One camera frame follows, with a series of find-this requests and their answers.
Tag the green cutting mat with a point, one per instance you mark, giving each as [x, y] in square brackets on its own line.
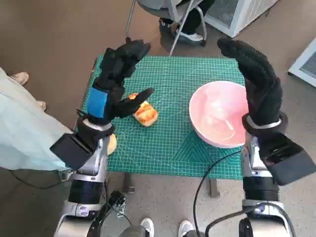
[168, 81]

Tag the silver metal pole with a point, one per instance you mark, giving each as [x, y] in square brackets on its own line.
[178, 32]

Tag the pink bowl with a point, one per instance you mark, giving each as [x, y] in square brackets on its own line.
[212, 116]

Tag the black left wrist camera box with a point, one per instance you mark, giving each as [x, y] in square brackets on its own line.
[71, 150]

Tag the dark table leg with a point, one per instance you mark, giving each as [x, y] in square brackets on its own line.
[128, 184]
[214, 188]

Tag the seated person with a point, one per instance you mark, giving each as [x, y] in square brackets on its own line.
[193, 19]

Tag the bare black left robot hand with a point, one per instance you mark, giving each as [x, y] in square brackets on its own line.
[98, 103]

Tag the white mesh cabinet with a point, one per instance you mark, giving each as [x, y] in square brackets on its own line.
[247, 17]

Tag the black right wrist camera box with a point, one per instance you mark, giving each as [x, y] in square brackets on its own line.
[288, 158]

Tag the black stand base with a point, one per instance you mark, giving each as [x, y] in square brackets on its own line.
[116, 198]

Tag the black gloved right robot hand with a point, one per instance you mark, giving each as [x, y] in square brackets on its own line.
[264, 98]

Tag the person in pale coat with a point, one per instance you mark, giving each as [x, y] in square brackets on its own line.
[24, 128]

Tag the white sneaker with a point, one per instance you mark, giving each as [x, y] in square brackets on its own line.
[147, 225]
[185, 227]

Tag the white vented appliance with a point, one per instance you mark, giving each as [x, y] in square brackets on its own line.
[304, 61]

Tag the grey office chair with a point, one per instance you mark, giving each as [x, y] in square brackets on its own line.
[150, 6]

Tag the long toy bread loaf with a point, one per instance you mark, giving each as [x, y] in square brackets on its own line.
[146, 116]

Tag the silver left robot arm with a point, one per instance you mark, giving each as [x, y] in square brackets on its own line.
[95, 163]

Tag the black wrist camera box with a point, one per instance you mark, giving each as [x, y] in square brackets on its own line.
[71, 150]
[288, 158]

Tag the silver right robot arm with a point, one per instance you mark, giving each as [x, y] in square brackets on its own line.
[259, 190]

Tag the round toy bread bun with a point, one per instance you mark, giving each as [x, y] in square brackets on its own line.
[112, 144]

